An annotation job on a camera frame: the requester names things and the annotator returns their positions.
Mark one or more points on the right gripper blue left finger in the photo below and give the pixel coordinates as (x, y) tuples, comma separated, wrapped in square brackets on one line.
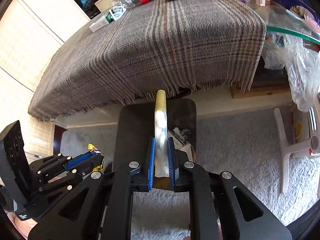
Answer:
[(150, 162)]

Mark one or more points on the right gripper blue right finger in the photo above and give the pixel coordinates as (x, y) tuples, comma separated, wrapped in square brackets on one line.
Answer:
[(171, 154)]

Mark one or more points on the small green white box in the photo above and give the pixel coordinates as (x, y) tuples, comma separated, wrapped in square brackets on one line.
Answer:
[(104, 19)]

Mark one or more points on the white blue face mask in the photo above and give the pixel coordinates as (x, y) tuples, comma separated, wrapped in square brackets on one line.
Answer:
[(180, 139)]

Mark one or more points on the yellow foil wrapper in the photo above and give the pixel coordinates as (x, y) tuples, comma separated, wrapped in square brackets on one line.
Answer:
[(96, 152)]

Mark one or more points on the person's left hand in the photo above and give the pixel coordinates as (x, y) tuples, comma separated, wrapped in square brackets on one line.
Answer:
[(23, 227)]

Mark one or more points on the grey plaid tablecloth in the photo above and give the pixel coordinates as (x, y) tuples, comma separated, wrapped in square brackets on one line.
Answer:
[(168, 45)]

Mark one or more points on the clear plastic bag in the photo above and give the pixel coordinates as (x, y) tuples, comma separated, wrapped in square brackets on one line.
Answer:
[(291, 44)]

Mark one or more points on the pink hairbrush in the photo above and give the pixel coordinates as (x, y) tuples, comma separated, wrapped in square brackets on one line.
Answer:
[(312, 23)]

